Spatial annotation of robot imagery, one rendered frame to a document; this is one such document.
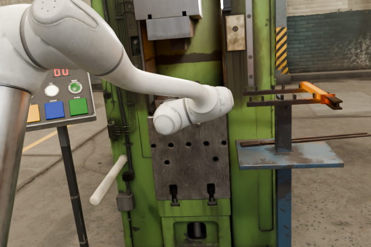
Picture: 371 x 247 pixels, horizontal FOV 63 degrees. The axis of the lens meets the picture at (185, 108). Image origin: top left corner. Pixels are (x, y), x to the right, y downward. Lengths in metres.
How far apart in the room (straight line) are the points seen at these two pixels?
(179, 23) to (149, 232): 1.25
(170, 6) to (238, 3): 0.35
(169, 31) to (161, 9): 0.10
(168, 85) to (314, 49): 6.79
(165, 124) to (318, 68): 6.74
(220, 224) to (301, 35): 6.20
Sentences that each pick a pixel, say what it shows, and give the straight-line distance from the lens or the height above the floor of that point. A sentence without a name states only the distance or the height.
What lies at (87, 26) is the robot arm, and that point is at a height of 1.32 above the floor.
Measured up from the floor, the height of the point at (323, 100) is 1.02.
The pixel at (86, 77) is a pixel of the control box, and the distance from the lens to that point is 1.49.
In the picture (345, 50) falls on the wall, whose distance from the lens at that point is 7.70.
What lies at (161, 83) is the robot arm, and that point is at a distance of 0.84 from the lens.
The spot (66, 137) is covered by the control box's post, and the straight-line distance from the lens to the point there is 1.59.
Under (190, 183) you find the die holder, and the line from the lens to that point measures 1.56.
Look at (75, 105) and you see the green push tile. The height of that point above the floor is 1.02.
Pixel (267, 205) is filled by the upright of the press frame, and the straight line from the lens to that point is 1.88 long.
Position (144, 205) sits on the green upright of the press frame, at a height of 0.32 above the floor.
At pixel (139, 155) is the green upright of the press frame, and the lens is 1.76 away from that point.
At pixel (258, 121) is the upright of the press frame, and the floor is 0.80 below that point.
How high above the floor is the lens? 1.29
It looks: 14 degrees down
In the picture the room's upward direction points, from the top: 5 degrees counter-clockwise
